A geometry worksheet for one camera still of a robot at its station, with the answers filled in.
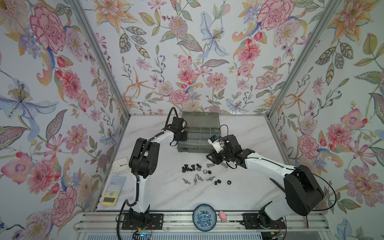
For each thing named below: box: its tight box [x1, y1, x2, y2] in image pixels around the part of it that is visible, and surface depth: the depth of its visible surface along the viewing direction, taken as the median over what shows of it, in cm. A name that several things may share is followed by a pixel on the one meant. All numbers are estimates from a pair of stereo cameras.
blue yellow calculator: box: [100, 175, 127, 207], surface depth 84 cm
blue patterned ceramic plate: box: [192, 204, 218, 232], surface depth 76 cm
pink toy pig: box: [219, 210, 227, 222], surface depth 77 cm
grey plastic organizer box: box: [177, 111, 222, 154], surface depth 125 cm
